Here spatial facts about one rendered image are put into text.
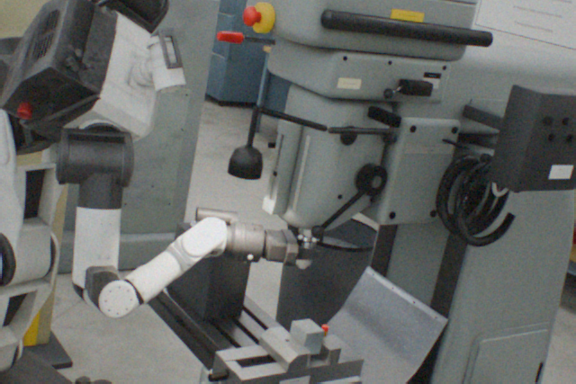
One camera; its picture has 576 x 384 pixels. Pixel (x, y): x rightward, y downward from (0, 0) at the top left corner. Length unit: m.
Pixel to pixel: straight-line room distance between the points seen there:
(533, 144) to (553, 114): 0.07
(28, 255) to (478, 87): 1.18
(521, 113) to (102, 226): 0.88
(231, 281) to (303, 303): 1.79
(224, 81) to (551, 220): 7.19
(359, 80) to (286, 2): 0.22
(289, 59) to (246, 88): 7.56
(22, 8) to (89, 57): 1.54
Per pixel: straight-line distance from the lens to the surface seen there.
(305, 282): 3.86
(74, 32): 1.74
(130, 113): 1.76
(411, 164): 1.84
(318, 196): 1.74
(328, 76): 1.63
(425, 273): 2.13
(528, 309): 2.26
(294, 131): 1.73
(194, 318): 2.16
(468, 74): 1.89
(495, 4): 7.11
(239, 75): 9.20
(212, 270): 2.10
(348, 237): 4.20
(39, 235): 2.15
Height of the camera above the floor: 1.91
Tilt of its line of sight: 16 degrees down
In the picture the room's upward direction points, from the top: 11 degrees clockwise
